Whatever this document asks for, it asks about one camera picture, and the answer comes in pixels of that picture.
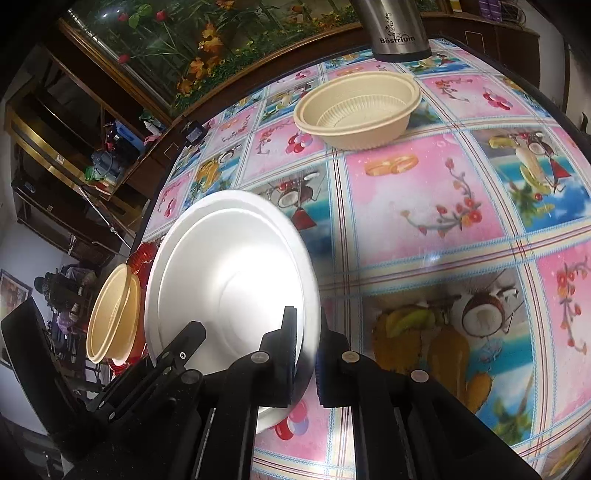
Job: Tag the small dark box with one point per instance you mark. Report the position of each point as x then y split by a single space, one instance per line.
196 132

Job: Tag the fruit print tablecloth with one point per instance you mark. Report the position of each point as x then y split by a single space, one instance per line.
415 207

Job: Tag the small green item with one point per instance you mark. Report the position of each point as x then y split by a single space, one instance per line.
90 174

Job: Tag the red plastic dish rack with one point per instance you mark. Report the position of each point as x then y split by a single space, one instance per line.
140 258

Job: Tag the brown wooden cabinet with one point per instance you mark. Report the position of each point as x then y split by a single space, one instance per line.
508 46

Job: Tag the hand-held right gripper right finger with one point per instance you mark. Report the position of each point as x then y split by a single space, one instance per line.
325 378

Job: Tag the yellow box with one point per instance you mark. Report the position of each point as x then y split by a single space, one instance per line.
455 4

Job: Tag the blue plastic container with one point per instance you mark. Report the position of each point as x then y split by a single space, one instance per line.
127 136

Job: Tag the framed wall picture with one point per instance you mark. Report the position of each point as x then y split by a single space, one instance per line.
11 290

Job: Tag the purple box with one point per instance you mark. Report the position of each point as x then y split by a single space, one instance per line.
489 5

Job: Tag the dark wooden shelf unit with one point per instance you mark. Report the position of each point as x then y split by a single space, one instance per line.
152 157

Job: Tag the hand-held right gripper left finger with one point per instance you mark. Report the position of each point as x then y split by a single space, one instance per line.
277 369

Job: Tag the white round plate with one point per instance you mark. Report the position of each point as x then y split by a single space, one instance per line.
231 277

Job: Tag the floral framed picture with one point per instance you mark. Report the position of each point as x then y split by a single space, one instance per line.
207 37

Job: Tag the stainless steel thermos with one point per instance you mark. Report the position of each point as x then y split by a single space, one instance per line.
392 27

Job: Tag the grey-blue jug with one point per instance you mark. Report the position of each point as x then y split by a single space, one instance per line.
104 161

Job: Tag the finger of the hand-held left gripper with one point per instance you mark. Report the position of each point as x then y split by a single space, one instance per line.
187 339

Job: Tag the ribbed beige bowl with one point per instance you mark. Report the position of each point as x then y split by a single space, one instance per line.
360 134

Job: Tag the smooth beige bowl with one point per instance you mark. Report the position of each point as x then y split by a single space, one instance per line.
111 314

